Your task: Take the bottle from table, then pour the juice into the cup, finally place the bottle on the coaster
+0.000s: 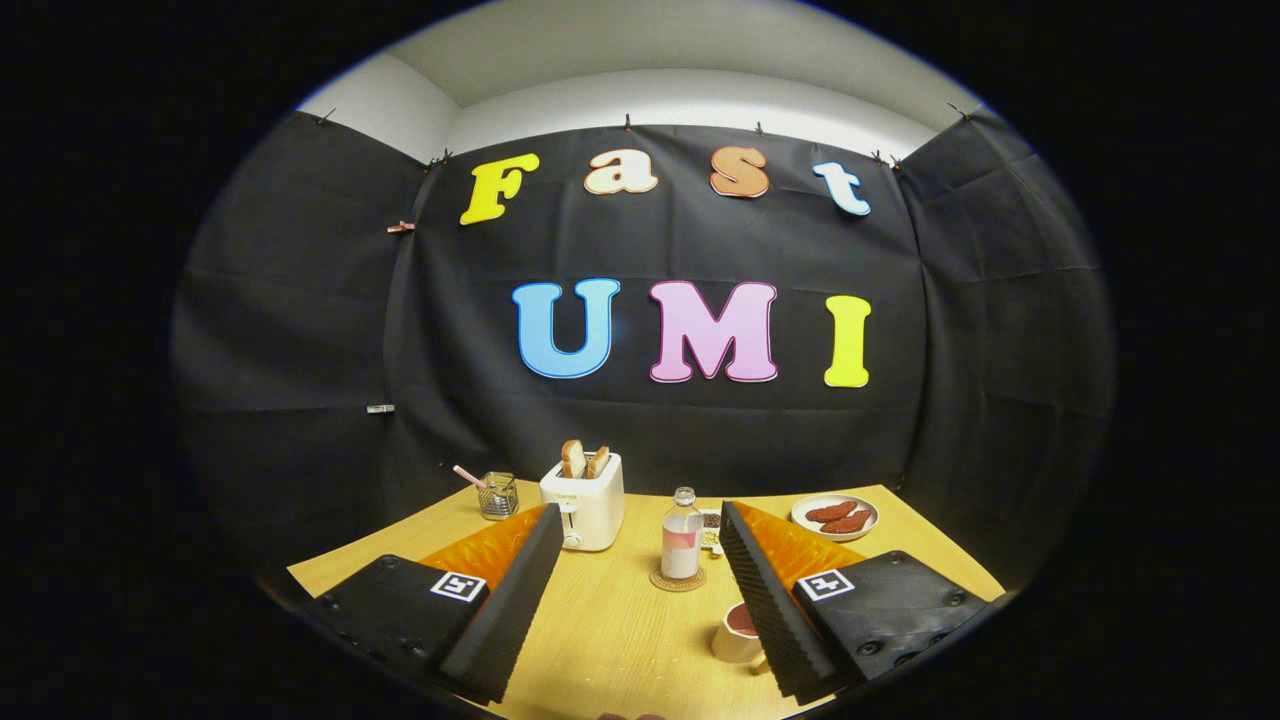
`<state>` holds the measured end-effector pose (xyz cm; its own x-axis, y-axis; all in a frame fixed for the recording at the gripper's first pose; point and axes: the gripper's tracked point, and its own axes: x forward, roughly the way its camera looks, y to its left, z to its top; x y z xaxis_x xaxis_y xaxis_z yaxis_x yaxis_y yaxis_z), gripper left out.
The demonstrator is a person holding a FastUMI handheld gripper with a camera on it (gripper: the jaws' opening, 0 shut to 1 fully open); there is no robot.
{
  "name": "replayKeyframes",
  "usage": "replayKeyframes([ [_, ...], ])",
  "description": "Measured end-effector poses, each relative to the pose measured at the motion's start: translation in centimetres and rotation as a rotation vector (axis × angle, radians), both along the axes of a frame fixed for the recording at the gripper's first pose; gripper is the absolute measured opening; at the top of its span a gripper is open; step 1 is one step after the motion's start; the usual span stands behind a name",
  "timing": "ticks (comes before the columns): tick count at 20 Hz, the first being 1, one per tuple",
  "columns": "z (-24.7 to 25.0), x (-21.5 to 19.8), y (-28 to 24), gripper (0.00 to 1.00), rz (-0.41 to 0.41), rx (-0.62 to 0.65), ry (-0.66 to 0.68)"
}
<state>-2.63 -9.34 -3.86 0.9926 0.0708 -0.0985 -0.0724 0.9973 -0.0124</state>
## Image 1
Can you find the clear juice bottle pink label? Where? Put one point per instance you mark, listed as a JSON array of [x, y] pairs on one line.
[[681, 555]]

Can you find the toast slice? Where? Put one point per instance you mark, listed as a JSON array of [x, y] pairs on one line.
[[573, 460], [598, 462]]

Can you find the black backdrop cloth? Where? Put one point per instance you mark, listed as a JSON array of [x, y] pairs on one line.
[[700, 430]]

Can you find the red-brown food piece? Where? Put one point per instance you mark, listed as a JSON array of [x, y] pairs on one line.
[[830, 512], [850, 523]]

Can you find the wooden table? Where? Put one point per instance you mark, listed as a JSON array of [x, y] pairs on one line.
[[620, 640]]

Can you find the round wooden coaster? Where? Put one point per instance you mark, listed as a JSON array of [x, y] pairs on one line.
[[660, 582]]

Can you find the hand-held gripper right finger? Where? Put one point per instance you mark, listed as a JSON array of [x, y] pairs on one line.
[[770, 620]]

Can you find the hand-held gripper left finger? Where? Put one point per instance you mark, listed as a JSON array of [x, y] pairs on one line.
[[510, 620]]

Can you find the white round plate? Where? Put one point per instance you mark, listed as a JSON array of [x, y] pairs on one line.
[[835, 537]]

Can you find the white divided seed dish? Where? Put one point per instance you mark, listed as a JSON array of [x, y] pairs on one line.
[[711, 530]]

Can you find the white toaster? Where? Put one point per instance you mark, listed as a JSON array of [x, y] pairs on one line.
[[595, 500]]

